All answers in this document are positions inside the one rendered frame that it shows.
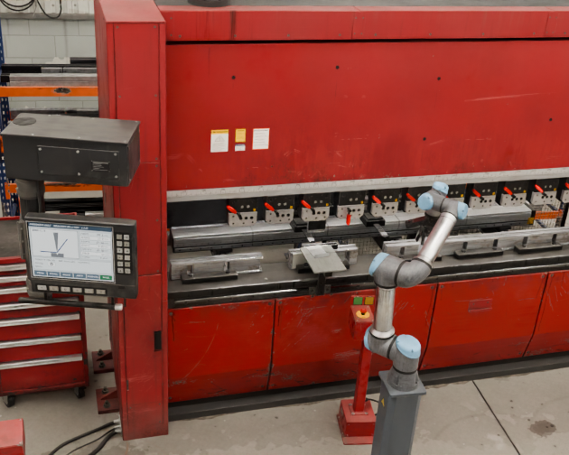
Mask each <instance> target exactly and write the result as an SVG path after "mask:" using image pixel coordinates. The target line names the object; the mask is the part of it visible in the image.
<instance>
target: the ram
mask: <svg viewBox="0 0 569 455"><path fill-rule="evenodd" d="M253 128H270V130H269V146H268V149H259V150H252V143H253ZM236 129H246V141H245V142H236ZM211 130H229V139H228V151H227V152H211V151H210V149H211ZM235 144H244V145H245V151H235ZM166 166H167V191H175V190H204V189H219V188H235V187H250V186H266V185H280V184H296V183H311V182H326V181H355V180H371V179H386V178H402V177H416V176H432V175H447V174H463V173H478V172H507V171H523V170H538V169H553V168H568V167H569V37H563V38H549V37H547V38H462V39H367V40H358V39H356V40H272V41H177V42H166ZM562 177H569V172H562V173H548V174H532V175H518V176H503V177H489V178H473V179H459V180H444V181H439V182H443V183H445V184H446V185H447V184H462V183H476V182H491V181H518V180H533V179H547V178H562ZM434 182H436V181H415V182H400V183H386V184H371V185H356V186H341V187H327V188H312V189H297V190H269V191H253V192H239V193H224V194H210V195H194V196H180V197H167V202H176V201H191V200H218V199H233V198H247V197H262V196H275V195H290V194H304V193H319V192H334V191H348V190H375V189H390V188H404V187H419V186H433V184H434Z"/></svg>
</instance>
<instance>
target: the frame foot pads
mask: <svg viewBox="0 0 569 455"><path fill-rule="evenodd" d="M91 353H92V362H93V370H94V374H100V373H108V372H114V365H113V357H112V350H111V349H108V350H102V349H99V350H98V351H92V352H91ZM96 396H97V404H98V414H103V413H116V412H119V402H118V395H117V387H116V386H115V387H108V388H107V387H106V386H104V388H100V389H96Z"/></svg>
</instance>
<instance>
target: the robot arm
mask: <svg viewBox="0 0 569 455"><path fill-rule="evenodd" d="M448 189H449V187H448V185H446V184H445V183H443V182H439V181H436V182H434V184H433V186H432V189H431V190H429V191H428V192H426V193H424V194H422V195H421V196H420V197H419V198H418V201H417V204H418V206H419V208H420V209H422V210H425V213H424V214H425V216H422V217H419V218H413V219H409V220H406V228H414V227H418V226H420V227H419V229H418V232H417V235H416V238H415V240H416V242H418V240H419V238H420V237H421V238H420V245H419V249H418V255H417V256H416V257H414V258H413V259H412V261H411V262H407V261H405V260H403V259H400V258H397V257H395V256H392V255H390V254H386V253H379V254H378V255H377V256H376V257H375V258H374V260H373V261H372V263H371V265H370V268H369V274H370V275H371V276H374V284H375V285H376V286H377V290H376V301H375V312H374V323H373V324H372V325H371V326H369V327H368V329H367V330H366V333H365V334H366V335H365V336H364V345H365V347H366V348H367V349H368V350H370V351H371V352H373V353H377V354H379V355H380V356H382V357H385V358H388V359H390V360H392V361H393V366H392V367H391V368H390V370H389V372H388V373H387V383H388V384H389V385H390V386H391V387H392V388H394V389H396V390H397V391H401V392H410V391H413V390H415V389H416V388H417V387H418V385H419V377H418V373H417V368H418V362H419V357H420V354H421V345H420V343H419V341H418V340H417V339H416V338H414V337H412V336H410V335H405V334H403V335H399V336H397V335H395V328H394V327H393V326H392V320H393V311H394V302H395V293H396V288H397V287H398V286H399V287H402V288H409V287H413V286H416V285H418V284H419V283H421V282H422V281H423V280H424V279H425V278H426V277H427V276H428V275H429V274H430V273H431V271H432V269H433V267H432V264H433V262H434V260H435V258H436V257H437V255H438V254H439V252H440V250H441V248H442V247H443V244H444V242H445V241H446V239H447V237H448V236H449V234H450V233H451V231H452V228H453V227H454V225H455V223H456V221H457V220H458V219H464V218H465V217H466V215H467V213H468V205H467V204H465V203H462V202H459V201H458V200H452V199H449V198H446V195H447V192H448ZM441 213H442V214H441Z"/></svg>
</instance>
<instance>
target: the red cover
mask: <svg viewBox="0 0 569 455"><path fill-rule="evenodd" d="M157 8H158V10H159V11H160V13H161V15H162V16H163V19H164V20H165V25H166V41H167V42H177V41H272V40H356V39H358V40H367V39H462V38H547V37H549V38H563V37H569V6H545V7H543V6H354V7H353V6H249V5H227V6H222V7H202V6H197V5H158V6H157Z"/></svg>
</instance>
